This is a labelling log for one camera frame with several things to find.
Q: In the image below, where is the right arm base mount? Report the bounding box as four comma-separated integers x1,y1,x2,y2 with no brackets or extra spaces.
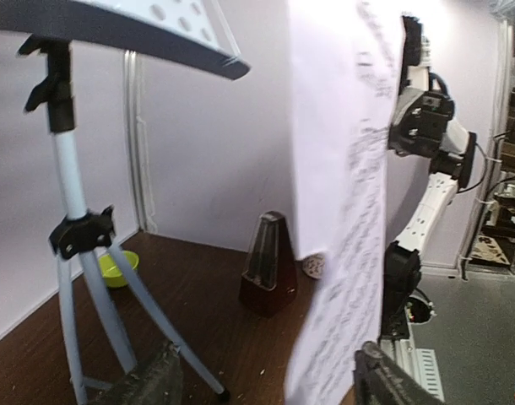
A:
380,288,436,340

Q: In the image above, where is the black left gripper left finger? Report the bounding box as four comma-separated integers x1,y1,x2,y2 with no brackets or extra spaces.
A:
89,341,182,405

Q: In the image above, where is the aluminium front rail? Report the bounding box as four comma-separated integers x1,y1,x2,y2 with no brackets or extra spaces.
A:
380,337,444,402

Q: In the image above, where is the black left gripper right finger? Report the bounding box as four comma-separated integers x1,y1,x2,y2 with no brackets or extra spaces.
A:
354,341,443,405

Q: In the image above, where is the patterned yellow-lined mug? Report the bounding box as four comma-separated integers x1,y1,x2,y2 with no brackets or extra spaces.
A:
302,254,325,280

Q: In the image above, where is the lime green bowl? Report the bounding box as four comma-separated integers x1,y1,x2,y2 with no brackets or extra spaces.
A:
98,251,139,289

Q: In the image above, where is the lavender bottom paper sheet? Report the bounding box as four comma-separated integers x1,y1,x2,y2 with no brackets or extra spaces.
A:
285,1,404,404

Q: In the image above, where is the brown wooden metronome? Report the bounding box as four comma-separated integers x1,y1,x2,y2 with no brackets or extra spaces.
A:
239,211,297,318

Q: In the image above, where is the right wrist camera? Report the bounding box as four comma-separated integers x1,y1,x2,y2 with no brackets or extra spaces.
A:
400,15,429,85

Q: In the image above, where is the white perforated music stand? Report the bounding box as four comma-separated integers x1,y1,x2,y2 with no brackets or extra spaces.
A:
0,1,249,404

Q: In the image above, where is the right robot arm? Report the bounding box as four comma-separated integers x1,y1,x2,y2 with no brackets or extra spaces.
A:
380,67,478,338

